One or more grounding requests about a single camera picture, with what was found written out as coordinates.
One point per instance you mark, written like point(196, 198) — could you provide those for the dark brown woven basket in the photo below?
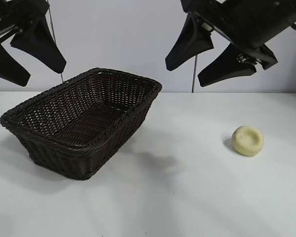
point(84, 128)

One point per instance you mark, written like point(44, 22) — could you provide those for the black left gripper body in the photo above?
point(12, 14)

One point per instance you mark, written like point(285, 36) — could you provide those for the thin dark vertical rod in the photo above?
point(52, 22)
point(194, 74)

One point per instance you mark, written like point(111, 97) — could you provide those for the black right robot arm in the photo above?
point(286, 7)

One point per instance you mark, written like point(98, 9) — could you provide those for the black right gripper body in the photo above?
point(241, 22)

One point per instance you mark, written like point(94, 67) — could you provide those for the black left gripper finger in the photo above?
point(7, 66)
point(42, 47)

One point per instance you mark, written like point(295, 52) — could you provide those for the pale yellow egg yolk pastry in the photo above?
point(247, 140)

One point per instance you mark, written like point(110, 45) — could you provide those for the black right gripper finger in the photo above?
point(227, 67)
point(187, 47)

